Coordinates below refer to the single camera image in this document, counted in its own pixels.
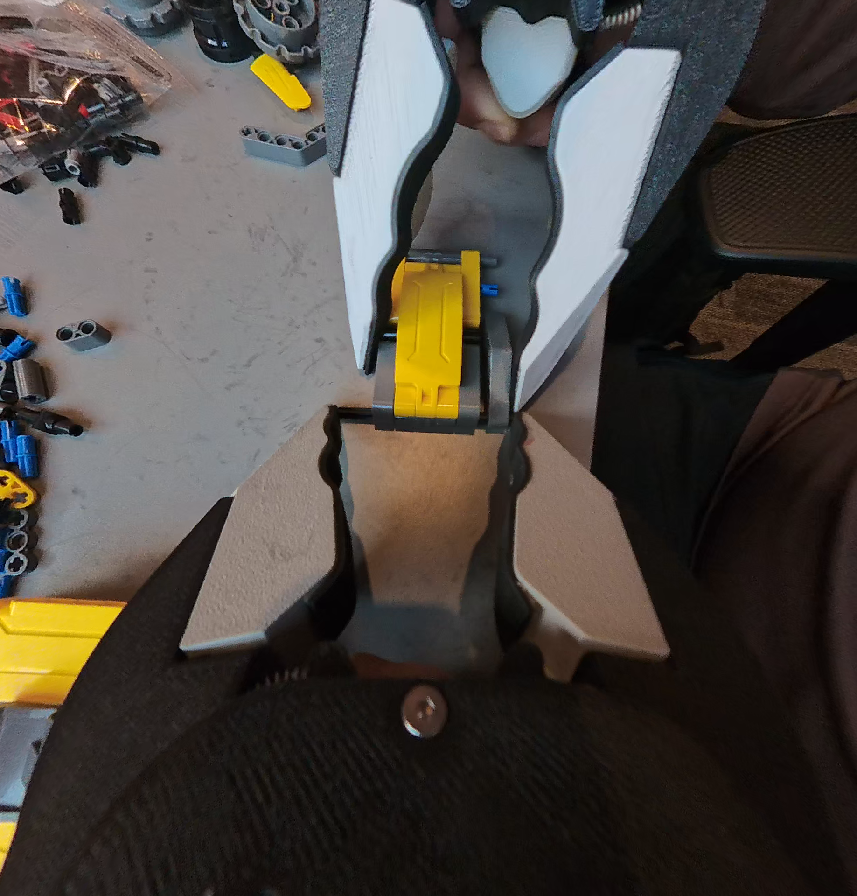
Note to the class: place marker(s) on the black mesh office chair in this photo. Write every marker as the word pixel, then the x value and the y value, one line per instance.
pixel 792 189

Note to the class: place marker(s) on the grey toothed wheel rim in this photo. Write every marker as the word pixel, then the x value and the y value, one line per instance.
pixel 299 38

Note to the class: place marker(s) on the yellow two-hole connector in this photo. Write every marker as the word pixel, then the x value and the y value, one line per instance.
pixel 10 488

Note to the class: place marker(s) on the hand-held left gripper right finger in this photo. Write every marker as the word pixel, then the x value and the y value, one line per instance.
pixel 582 560

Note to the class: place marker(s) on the black toy tyre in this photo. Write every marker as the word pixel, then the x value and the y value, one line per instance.
pixel 218 35

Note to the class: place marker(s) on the grey holed beam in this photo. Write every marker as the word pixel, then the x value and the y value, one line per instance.
pixel 281 145

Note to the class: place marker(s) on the grey two-hole connector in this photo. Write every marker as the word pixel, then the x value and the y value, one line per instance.
pixel 84 334

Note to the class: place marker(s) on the large yellow grey brick model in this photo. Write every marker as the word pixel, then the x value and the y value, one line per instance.
pixel 36 651

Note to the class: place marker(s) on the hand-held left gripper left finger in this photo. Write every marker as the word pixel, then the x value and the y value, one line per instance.
pixel 267 553

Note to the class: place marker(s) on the person's right hand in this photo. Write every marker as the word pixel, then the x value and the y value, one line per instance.
pixel 474 105

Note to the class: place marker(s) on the grey desk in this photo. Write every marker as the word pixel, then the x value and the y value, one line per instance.
pixel 211 294

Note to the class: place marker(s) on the grey sleeve piece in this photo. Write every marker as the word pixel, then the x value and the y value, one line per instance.
pixel 33 381

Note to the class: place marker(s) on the yellow grey brick assembly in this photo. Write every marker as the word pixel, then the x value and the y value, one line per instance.
pixel 428 336

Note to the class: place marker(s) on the clear plastic parts bag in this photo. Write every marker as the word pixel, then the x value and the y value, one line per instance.
pixel 57 84

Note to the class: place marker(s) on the pile of small brick parts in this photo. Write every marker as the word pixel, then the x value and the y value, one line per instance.
pixel 22 448

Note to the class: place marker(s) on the black double pin connector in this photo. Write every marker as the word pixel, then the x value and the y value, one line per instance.
pixel 68 205

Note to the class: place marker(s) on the person's brown trouser leg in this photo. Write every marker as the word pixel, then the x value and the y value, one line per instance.
pixel 806 595

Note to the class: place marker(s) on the person's right forearm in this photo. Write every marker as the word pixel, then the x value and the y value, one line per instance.
pixel 806 49

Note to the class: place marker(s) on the group of black pins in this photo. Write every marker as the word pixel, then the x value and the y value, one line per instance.
pixel 113 150

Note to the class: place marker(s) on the long black axle pin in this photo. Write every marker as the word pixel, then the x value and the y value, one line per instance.
pixel 47 420

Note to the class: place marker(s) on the yellow curved panel piece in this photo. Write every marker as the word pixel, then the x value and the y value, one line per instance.
pixel 278 80

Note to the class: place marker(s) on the blue pin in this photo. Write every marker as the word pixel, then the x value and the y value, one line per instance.
pixel 13 295

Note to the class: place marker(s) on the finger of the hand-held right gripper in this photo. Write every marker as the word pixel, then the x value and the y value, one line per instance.
pixel 603 175
pixel 386 126

